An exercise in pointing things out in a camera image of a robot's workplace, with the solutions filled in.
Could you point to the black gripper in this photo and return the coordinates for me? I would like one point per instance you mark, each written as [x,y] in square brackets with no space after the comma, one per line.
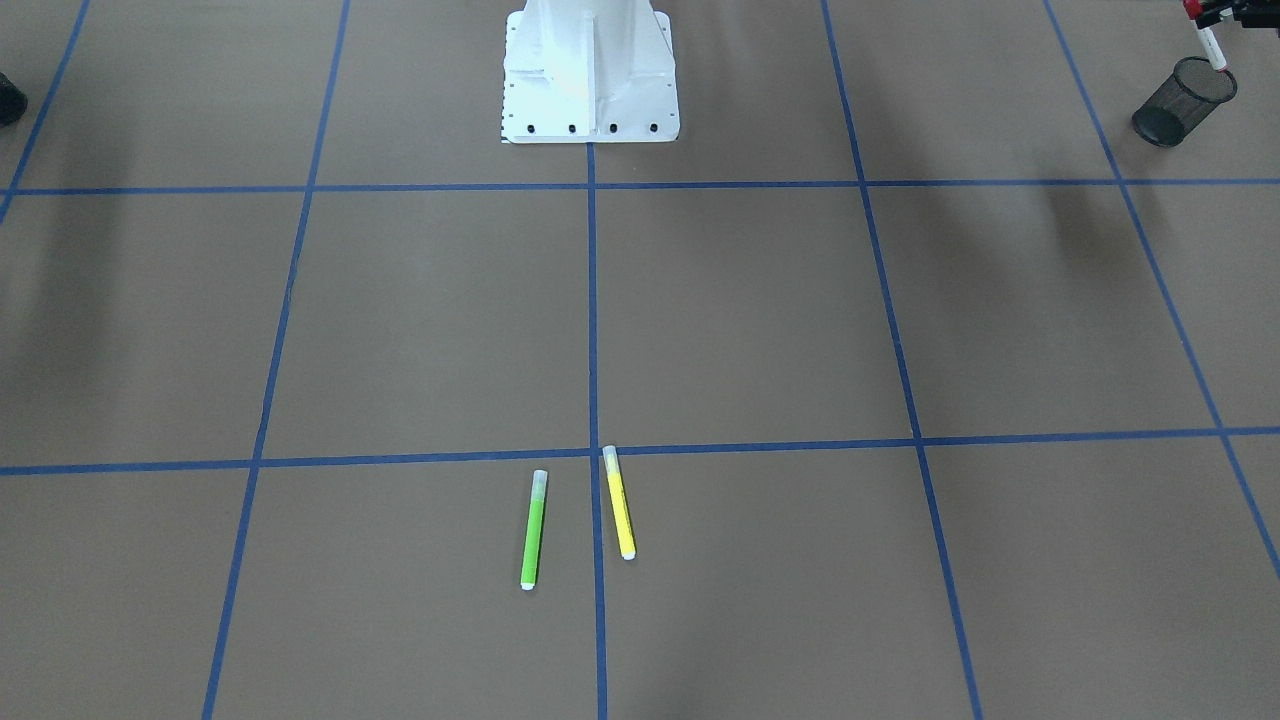
[1216,13]

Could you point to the red marker pen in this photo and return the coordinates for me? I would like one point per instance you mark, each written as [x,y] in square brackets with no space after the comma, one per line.
[1212,45]

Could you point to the black mesh cup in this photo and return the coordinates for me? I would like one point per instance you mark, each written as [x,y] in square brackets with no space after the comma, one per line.
[13,102]
[1192,91]

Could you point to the yellow marker pen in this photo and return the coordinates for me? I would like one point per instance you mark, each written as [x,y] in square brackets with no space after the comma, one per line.
[619,505]

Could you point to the green marker pen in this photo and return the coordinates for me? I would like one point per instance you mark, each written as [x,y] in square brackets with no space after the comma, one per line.
[530,564]

